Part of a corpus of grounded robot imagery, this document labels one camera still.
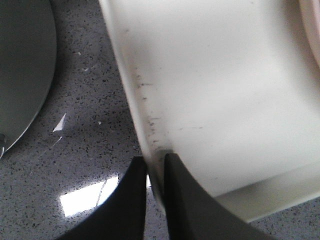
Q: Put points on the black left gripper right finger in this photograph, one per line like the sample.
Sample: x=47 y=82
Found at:
x=192 y=214

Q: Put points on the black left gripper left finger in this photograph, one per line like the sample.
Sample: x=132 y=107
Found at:
x=122 y=215

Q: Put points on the cream bear serving tray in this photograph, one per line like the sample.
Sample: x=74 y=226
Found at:
x=230 y=86

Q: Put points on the pink round plate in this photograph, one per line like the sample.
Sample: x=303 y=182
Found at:
x=310 y=14

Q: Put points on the pale green electric pot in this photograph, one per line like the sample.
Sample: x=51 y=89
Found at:
x=28 y=53

